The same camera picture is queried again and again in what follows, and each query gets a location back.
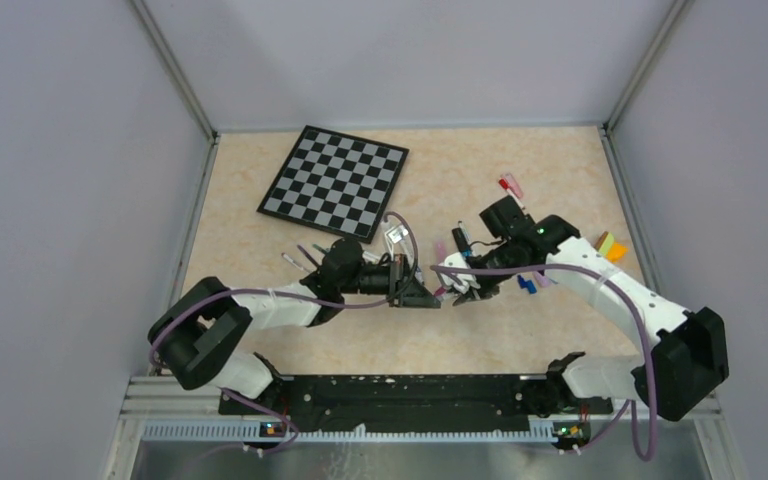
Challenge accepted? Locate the black highlighter blue cap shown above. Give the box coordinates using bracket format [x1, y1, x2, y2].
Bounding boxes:
[451, 227, 472, 257]

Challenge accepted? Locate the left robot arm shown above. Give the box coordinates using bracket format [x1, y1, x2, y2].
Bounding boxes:
[147, 238, 441, 414]

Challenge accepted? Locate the lilac highlighter cap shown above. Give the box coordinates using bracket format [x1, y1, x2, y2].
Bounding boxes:
[533, 272, 553, 288]

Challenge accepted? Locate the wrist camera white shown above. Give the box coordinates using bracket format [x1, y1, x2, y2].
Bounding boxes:
[382, 224, 415, 263]
[435, 252, 479, 295]

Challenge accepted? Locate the yellow orange block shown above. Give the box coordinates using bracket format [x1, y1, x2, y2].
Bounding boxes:
[594, 231, 629, 263]

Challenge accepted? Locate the white marker red cap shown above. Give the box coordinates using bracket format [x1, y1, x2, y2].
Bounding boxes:
[497, 178, 513, 194]

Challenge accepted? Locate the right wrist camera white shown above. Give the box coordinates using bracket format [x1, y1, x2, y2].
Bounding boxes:
[435, 252, 479, 295]

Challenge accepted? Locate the thin marker pink cap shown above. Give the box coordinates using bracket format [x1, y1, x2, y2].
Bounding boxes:
[502, 173, 523, 199]

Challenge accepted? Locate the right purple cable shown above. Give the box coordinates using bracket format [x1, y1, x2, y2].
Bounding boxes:
[430, 263, 660, 463]

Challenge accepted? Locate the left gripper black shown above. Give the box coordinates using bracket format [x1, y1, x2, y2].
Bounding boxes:
[340, 253, 440, 308]

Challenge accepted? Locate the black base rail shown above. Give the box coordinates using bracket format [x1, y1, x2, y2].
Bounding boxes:
[255, 374, 613, 433]

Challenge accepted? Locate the black grey chessboard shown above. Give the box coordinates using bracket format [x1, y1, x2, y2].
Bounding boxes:
[257, 125, 410, 244]

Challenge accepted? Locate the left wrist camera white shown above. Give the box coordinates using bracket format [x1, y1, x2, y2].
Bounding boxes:
[382, 224, 415, 263]

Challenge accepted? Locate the lilac highlighter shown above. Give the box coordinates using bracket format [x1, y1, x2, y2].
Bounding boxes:
[434, 239, 449, 264]

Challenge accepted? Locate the purple gel pen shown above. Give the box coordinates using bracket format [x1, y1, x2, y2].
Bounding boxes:
[296, 244, 320, 268]

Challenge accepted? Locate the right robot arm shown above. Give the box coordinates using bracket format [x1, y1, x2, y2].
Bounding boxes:
[439, 196, 730, 421]

